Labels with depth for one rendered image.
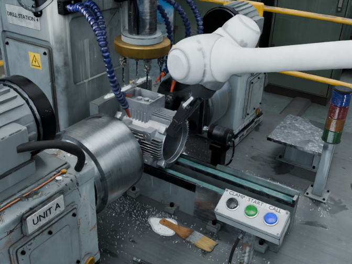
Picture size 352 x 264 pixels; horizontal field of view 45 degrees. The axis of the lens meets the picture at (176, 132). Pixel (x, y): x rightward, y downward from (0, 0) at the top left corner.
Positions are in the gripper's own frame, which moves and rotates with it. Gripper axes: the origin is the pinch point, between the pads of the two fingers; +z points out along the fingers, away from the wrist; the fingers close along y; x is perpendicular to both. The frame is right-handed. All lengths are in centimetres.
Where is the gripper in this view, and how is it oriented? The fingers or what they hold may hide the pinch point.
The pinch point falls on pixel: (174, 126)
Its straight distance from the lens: 132.3
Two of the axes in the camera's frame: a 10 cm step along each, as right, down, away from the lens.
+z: -4.6, 6.3, 6.3
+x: 7.2, 6.8, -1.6
